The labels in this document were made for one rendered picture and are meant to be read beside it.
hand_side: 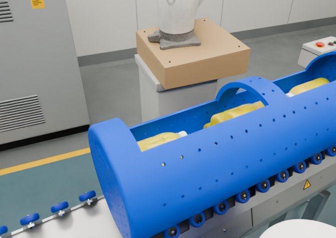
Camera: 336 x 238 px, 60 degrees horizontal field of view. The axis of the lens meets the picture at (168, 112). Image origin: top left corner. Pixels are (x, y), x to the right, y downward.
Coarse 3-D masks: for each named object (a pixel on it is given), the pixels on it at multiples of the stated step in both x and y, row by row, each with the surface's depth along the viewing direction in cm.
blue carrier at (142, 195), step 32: (320, 64) 106; (224, 96) 89; (256, 96) 74; (320, 96) 76; (96, 128) 62; (128, 128) 79; (160, 128) 85; (192, 128) 91; (224, 128) 64; (256, 128) 67; (288, 128) 70; (320, 128) 75; (96, 160) 71; (128, 160) 56; (160, 160) 58; (192, 160) 60; (224, 160) 63; (256, 160) 67; (288, 160) 74; (128, 192) 54; (160, 192) 57; (192, 192) 60; (224, 192) 66; (128, 224) 56; (160, 224) 60
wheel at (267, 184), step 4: (264, 180) 83; (268, 180) 83; (256, 184) 82; (260, 184) 82; (264, 184) 82; (268, 184) 83; (256, 188) 83; (260, 188) 82; (264, 188) 82; (268, 188) 83; (260, 192) 83; (264, 192) 82
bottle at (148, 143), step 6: (168, 132) 77; (150, 138) 75; (156, 138) 75; (162, 138) 75; (168, 138) 75; (174, 138) 76; (138, 144) 73; (144, 144) 73; (150, 144) 73; (156, 144) 73; (144, 150) 72
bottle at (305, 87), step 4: (312, 80) 99; (316, 80) 99; (320, 80) 99; (324, 80) 99; (300, 84) 97; (304, 84) 97; (308, 84) 97; (312, 84) 97; (316, 84) 97; (320, 84) 97; (292, 88) 97; (296, 88) 95; (300, 88) 95; (304, 88) 95; (308, 88) 95; (312, 88) 96; (288, 92) 96; (292, 92) 95; (296, 92) 94; (300, 92) 94
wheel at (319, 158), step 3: (318, 153) 92; (312, 156) 91; (315, 156) 91; (318, 156) 92; (321, 156) 92; (309, 159) 92; (312, 159) 91; (315, 159) 91; (318, 159) 92; (321, 159) 92; (312, 162) 91; (315, 162) 91; (318, 162) 91
